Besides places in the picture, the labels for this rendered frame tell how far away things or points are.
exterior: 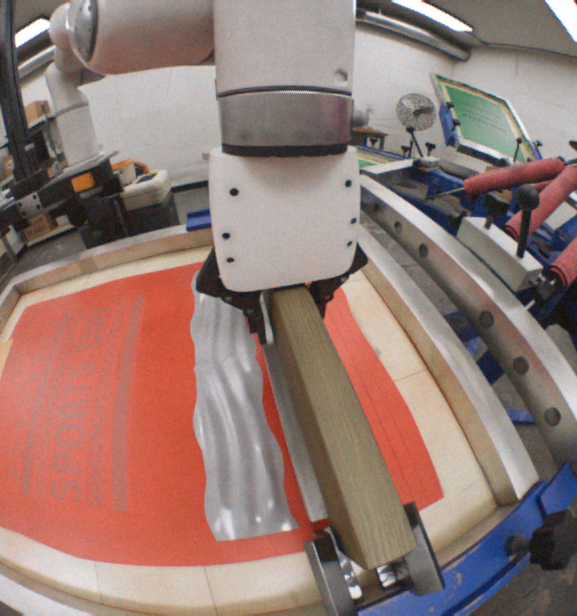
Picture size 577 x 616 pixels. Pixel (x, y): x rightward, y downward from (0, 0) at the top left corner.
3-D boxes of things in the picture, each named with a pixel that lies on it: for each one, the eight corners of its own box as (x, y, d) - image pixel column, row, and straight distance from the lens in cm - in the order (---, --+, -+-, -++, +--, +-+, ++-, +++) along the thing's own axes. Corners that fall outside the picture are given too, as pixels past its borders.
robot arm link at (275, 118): (340, 98, 21) (338, 132, 21) (217, 99, 19) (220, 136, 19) (401, 103, 15) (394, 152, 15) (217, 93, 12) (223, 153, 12)
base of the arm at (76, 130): (82, 162, 91) (71, 116, 92) (116, 149, 85) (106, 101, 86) (56, 177, 78) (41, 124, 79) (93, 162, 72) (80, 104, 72)
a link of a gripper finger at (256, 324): (255, 268, 21) (261, 320, 26) (218, 274, 21) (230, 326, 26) (262, 292, 19) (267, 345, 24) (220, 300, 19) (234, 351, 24)
